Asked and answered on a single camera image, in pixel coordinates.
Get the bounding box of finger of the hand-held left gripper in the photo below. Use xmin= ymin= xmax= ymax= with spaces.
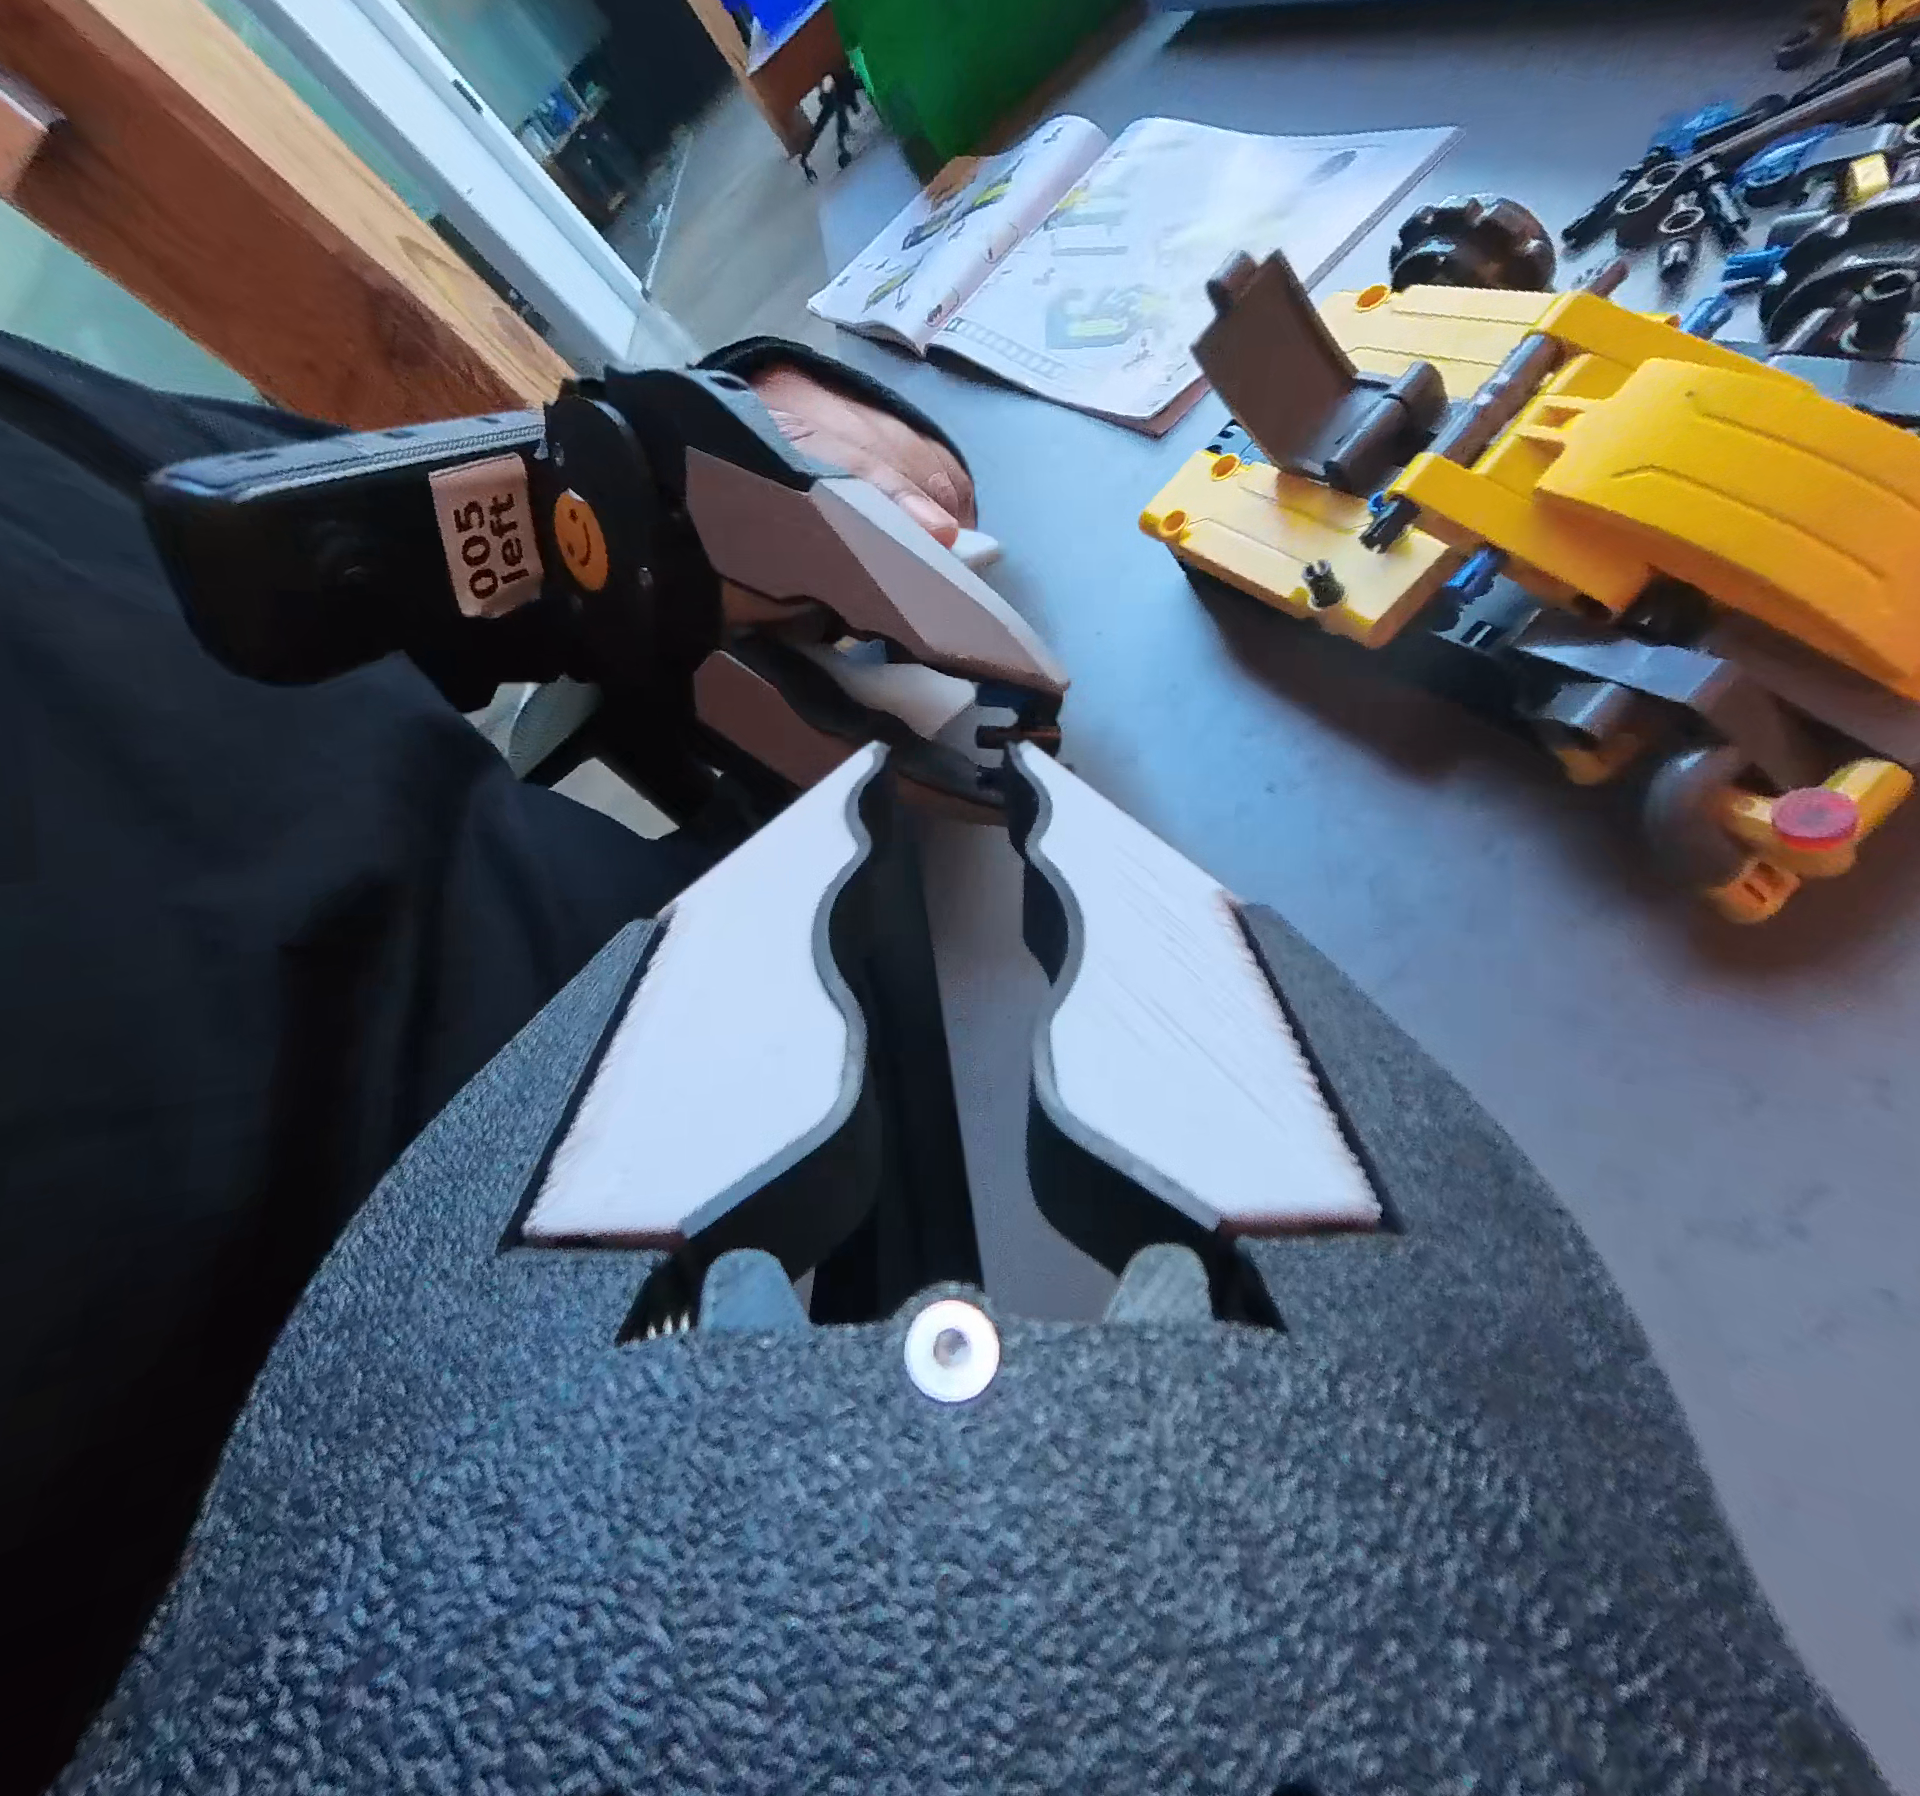
xmin=682 ymin=449 xmax=1069 ymax=703
xmin=693 ymin=644 xmax=1063 ymax=791

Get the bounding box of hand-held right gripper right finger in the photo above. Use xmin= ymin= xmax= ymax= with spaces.
xmin=1001 ymin=742 xmax=1386 ymax=1243

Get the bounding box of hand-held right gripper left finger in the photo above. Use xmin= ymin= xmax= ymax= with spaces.
xmin=518 ymin=739 xmax=901 ymax=1282

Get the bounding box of grey desk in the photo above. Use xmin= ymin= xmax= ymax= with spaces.
xmin=645 ymin=3 xmax=1920 ymax=1769

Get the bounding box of person's left hand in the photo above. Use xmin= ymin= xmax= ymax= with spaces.
xmin=749 ymin=371 xmax=977 ymax=549

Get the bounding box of wooden beam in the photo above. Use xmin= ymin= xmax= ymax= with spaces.
xmin=0 ymin=0 xmax=571 ymax=425

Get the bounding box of small black tripod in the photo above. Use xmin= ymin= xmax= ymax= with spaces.
xmin=792 ymin=71 xmax=875 ymax=186

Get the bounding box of open instruction booklet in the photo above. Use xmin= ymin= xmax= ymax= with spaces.
xmin=807 ymin=113 xmax=1464 ymax=436

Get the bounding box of green box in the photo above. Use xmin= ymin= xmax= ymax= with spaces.
xmin=814 ymin=0 xmax=1143 ymax=163

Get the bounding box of black sprocket wheel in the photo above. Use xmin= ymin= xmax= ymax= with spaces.
xmin=1386 ymin=193 xmax=1558 ymax=295

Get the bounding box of yellow toy vehicle model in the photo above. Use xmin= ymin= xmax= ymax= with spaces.
xmin=1136 ymin=252 xmax=1920 ymax=927

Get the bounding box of pile of loose building bricks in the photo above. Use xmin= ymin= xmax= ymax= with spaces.
xmin=1561 ymin=0 xmax=1920 ymax=417

